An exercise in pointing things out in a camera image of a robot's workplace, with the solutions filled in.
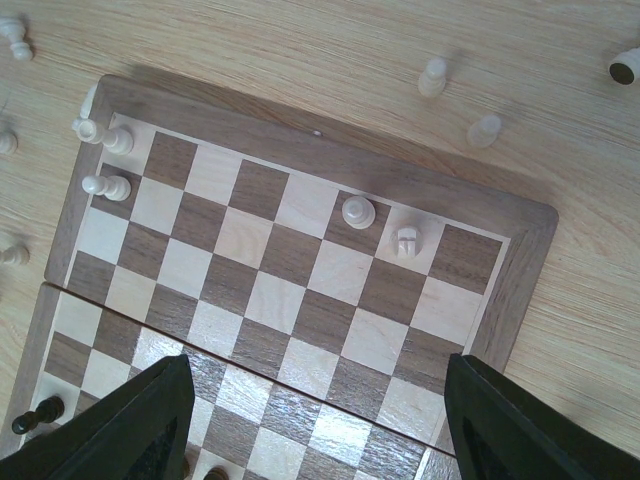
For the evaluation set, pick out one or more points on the white pawn beside board top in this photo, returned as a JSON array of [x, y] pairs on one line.
[[484, 132]]

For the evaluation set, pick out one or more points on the white piece pair one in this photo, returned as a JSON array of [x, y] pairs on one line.
[[118, 141], [14, 30]]

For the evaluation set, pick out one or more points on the dark pieces back row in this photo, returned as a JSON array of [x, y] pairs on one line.
[[47, 411]]

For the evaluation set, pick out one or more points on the white pawn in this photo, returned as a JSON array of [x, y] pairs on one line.
[[406, 242], [114, 188], [15, 255], [484, 132]]

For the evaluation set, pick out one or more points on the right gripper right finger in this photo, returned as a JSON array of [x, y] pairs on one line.
[[501, 431]]

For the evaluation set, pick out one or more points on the white king chess piece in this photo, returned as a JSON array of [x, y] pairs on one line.
[[624, 68]]

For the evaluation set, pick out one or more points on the wooden chess board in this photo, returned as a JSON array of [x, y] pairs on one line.
[[315, 352]]

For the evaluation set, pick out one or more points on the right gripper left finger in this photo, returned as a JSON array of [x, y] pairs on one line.
[[138, 431]]

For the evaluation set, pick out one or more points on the dark pieces front row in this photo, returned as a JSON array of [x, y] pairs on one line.
[[217, 473]]

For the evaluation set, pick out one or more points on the dark pieces row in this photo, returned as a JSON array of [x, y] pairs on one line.
[[217, 473], [47, 411]]

